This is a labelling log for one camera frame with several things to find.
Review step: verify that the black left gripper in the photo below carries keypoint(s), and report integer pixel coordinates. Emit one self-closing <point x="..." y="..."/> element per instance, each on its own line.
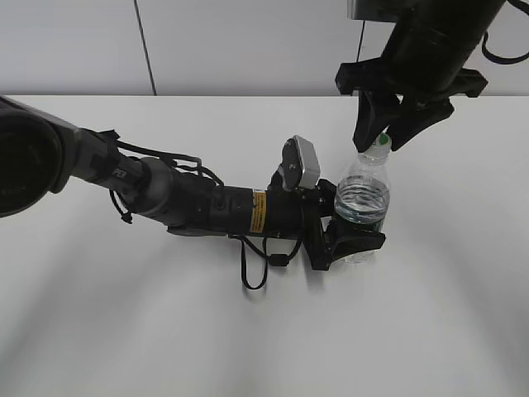
<point x="297" y="215"/>

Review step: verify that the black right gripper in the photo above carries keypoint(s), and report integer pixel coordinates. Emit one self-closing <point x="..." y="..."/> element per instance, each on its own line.
<point x="423" y="59"/>

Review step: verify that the white green bottle cap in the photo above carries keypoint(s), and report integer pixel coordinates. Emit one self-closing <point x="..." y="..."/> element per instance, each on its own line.
<point x="382" y="140"/>

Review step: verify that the clear water bottle green label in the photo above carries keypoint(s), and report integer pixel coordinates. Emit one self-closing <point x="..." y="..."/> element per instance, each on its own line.
<point x="363" y="192"/>

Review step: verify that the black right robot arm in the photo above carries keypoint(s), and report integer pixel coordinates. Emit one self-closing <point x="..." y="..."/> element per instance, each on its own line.
<point x="485" y="9"/>

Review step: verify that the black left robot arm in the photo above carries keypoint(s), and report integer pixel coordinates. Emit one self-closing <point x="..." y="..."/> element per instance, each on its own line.
<point x="41" y="152"/>

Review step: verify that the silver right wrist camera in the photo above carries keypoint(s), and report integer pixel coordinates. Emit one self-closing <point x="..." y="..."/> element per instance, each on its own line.
<point x="375" y="10"/>

